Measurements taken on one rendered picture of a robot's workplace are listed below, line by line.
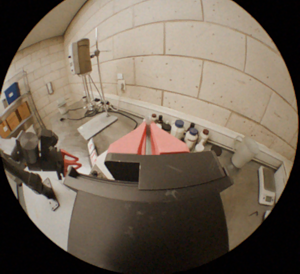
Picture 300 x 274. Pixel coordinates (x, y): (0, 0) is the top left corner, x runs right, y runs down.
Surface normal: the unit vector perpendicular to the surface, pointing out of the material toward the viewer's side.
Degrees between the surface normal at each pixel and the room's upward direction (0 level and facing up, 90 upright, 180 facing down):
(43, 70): 90
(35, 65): 90
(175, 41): 90
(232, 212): 0
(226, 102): 90
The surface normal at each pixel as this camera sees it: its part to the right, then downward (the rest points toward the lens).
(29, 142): 0.62, -0.75
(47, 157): 0.40, -0.92
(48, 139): 0.77, 0.37
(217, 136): -0.54, 0.51
